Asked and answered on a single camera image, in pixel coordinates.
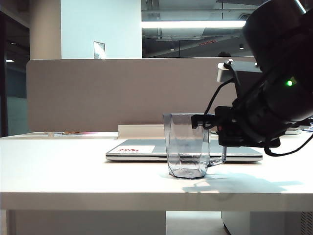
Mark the dark-haired background person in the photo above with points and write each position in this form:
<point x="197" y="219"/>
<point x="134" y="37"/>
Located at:
<point x="223" y="54"/>

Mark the pink papers behind divider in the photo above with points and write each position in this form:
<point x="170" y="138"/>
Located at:
<point x="85" y="133"/>

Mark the dark glass door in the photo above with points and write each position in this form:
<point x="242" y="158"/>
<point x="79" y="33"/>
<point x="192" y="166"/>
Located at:
<point x="14" y="85"/>

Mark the white under-desk panel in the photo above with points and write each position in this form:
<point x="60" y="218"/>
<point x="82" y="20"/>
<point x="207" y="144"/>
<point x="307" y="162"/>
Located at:
<point x="85" y="222"/>

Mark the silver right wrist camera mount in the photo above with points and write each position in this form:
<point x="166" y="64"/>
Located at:
<point x="223" y="72"/>

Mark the silver Dell laptop with sticker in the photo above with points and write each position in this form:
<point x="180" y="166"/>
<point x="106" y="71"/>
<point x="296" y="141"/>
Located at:
<point x="160" y="147"/>

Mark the clear faceted water cup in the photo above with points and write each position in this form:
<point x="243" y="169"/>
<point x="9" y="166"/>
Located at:
<point x="181" y="166"/>

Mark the framed wall notice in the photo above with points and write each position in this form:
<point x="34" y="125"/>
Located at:
<point x="99" y="50"/>

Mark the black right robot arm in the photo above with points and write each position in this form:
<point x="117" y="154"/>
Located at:
<point x="281" y="36"/>

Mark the grey-brown desk divider panel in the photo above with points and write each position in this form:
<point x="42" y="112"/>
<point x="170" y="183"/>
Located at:
<point x="97" y="98"/>

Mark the long ceiling light strip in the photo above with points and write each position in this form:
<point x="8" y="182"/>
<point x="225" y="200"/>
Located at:
<point x="190" y="24"/>

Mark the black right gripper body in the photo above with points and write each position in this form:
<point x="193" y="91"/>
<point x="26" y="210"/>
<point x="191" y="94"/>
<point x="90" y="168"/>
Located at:
<point x="234" y="132"/>

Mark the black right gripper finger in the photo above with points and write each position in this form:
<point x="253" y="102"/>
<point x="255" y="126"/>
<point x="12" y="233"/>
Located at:
<point x="196" y="121"/>
<point x="207" y="115"/>

